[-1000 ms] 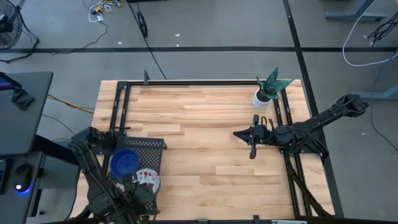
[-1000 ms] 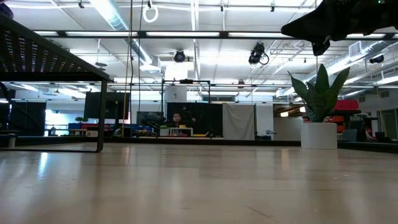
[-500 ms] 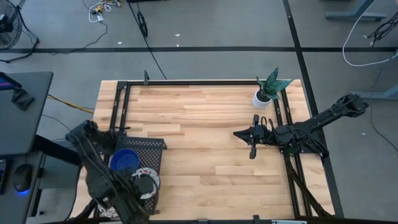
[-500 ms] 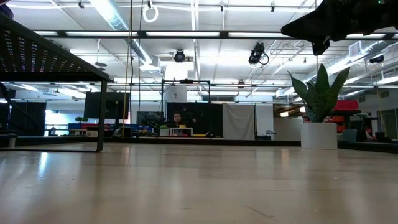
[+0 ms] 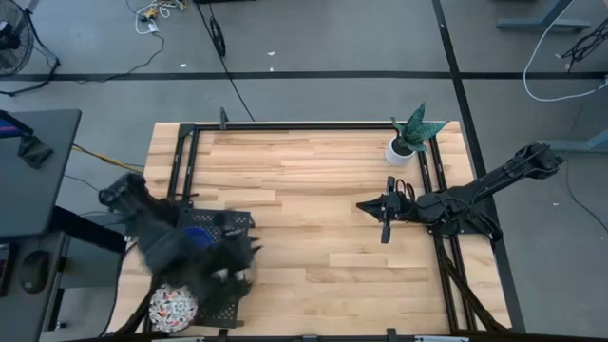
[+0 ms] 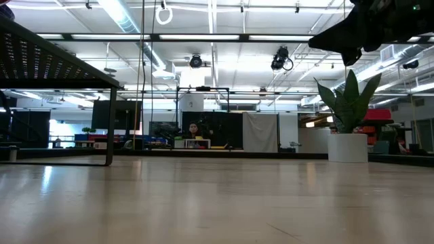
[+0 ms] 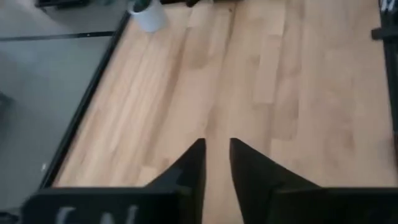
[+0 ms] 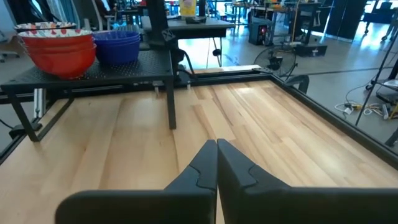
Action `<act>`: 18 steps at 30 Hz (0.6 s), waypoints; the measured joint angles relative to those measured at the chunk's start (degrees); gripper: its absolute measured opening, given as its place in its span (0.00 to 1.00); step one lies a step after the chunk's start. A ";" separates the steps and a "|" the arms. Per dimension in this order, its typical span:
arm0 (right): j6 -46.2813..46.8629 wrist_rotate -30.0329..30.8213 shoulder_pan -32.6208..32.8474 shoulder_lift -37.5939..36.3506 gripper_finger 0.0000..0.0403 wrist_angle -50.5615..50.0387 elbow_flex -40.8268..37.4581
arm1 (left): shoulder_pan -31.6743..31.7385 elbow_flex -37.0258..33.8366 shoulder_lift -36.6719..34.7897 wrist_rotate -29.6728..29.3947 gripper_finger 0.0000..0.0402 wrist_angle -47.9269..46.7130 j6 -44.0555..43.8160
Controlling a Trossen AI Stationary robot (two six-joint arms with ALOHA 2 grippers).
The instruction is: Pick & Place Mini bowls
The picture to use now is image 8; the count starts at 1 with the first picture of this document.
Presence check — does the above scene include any yellow-label white bottle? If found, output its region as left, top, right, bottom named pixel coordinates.
left=178, top=0, right=198, bottom=19

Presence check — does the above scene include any black partition panel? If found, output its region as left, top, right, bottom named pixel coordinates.
left=325, top=0, right=368, bottom=40

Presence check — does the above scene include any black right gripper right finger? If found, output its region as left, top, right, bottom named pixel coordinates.
left=216, top=138, right=398, bottom=224

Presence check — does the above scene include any black computer tower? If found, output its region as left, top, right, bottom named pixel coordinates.
left=248, top=22, right=269, bottom=47

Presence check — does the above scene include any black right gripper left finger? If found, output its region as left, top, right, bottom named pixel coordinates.
left=55, top=139, right=218, bottom=224

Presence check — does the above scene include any black perforated metal shelf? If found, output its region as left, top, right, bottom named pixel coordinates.
left=0, top=49, right=177, bottom=142

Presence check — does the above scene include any white cable tangle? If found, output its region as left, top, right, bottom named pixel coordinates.
left=334, top=98, right=398, bottom=121

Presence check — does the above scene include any blue plastic bowl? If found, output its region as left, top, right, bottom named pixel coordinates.
left=95, top=43, right=142, bottom=65
left=92, top=29, right=141, bottom=43
left=94, top=39, right=141, bottom=48

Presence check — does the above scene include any white aluminium bar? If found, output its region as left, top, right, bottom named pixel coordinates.
left=33, top=88, right=48, bottom=119

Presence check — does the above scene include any black aluminium table frame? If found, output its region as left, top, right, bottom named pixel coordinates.
left=0, top=63, right=398, bottom=170

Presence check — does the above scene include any red bowl floral inside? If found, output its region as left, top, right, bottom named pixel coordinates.
left=27, top=46, right=98, bottom=80
left=17, top=28, right=94, bottom=47
left=24, top=42, right=96, bottom=54

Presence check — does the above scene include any black tripod stand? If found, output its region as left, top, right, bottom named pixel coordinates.
left=354, top=37, right=398, bottom=127

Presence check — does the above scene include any black desk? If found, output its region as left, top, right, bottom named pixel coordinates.
left=140, top=16, right=236, bottom=68

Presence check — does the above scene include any black floor fan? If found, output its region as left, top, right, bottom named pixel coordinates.
left=252, top=44, right=299, bottom=78

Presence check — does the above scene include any black floor box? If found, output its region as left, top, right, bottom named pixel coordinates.
left=294, top=42, right=328, bottom=58

